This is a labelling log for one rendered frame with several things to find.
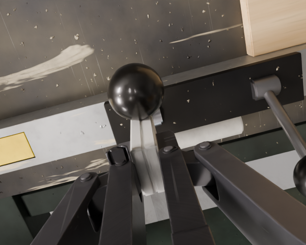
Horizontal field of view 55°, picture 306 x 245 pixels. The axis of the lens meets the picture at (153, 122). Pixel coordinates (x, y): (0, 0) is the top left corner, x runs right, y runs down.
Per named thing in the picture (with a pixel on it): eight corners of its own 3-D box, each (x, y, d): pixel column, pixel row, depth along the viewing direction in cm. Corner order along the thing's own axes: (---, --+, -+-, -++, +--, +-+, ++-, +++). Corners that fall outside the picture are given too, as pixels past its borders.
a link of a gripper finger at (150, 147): (143, 148, 16) (156, 145, 16) (140, 108, 22) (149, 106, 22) (156, 194, 17) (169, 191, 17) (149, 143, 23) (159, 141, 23)
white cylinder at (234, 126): (174, 143, 37) (236, 127, 36) (177, 154, 34) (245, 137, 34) (168, 121, 36) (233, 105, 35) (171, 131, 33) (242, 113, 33)
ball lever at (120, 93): (171, 131, 31) (170, 106, 17) (136, 141, 31) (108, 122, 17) (162, 97, 31) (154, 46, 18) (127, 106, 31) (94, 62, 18)
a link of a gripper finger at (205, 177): (161, 172, 14) (221, 157, 14) (154, 133, 19) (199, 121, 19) (169, 197, 15) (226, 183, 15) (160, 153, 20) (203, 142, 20)
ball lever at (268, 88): (275, 88, 32) (350, 203, 23) (240, 96, 32) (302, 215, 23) (280, 61, 29) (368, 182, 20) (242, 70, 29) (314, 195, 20)
